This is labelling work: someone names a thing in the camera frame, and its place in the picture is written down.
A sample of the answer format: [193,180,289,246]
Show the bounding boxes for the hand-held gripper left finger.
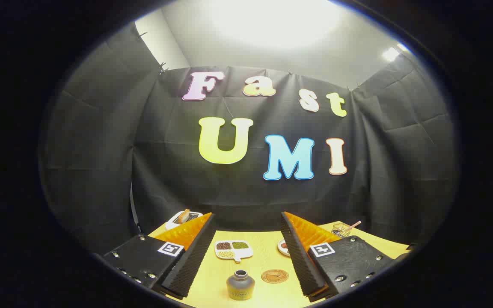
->
[101,213,216,300]

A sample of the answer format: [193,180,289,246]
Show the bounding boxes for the white toaster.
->
[165,210,203,231]

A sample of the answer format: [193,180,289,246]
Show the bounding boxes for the wire basket holder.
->
[331,222,353,238]

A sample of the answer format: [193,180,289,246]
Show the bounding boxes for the wooden table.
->
[148,221,410,308]

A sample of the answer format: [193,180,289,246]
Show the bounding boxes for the round cork coaster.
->
[261,269,289,284]

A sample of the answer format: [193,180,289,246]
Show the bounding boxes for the white divided dish of beans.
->
[214,240,254,263]

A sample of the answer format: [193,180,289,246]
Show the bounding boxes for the silver bottle with green label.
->
[226,270,255,301]

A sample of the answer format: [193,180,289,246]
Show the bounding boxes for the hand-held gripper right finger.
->
[280,211,410,302]

